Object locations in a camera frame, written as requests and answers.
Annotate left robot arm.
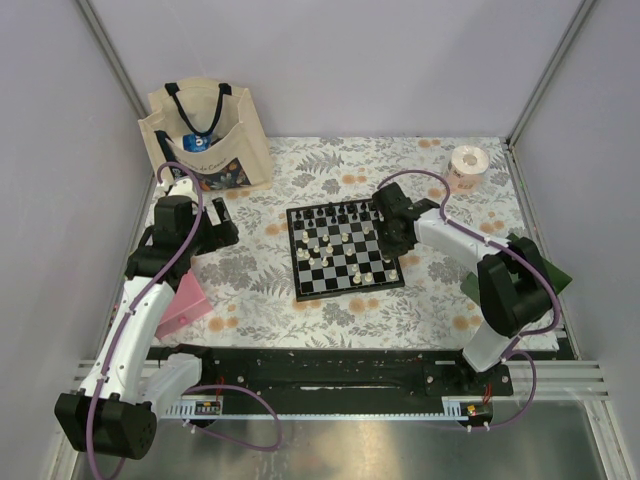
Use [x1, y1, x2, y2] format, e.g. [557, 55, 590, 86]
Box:
[54, 195, 239, 460]

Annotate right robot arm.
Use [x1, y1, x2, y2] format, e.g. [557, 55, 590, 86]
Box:
[372, 182, 559, 396]

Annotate black magnetic chess board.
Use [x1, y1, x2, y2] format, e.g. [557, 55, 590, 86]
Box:
[286, 198, 405, 302]

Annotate floral patterned table mat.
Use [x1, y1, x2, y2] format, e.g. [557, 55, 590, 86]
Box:
[164, 137, 527, 350]

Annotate pink plastic box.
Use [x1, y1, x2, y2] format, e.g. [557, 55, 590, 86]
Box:
[155, 270, 213, 340]

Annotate pink wrapped toilet paper roll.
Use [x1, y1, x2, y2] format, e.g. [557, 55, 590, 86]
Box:
[444, 145, 490, 194]

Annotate cream canvas tote bag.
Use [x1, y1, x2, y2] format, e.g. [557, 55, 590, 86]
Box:
[138, 77, 274, 191]

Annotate dark green plastic box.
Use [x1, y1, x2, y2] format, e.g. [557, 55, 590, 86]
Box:
[460, 234, 572, 305]

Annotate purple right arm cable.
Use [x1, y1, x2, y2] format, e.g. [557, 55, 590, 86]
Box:
[379, 169, 561, 432]

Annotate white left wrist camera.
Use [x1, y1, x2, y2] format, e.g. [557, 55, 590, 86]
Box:
[156, 177, 198, 202]

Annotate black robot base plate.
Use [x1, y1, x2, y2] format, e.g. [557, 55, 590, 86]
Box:
[148, 344, 514, 417]

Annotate white slotted cable duct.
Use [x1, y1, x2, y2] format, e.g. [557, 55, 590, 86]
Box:
[162, 397, 224, 420]

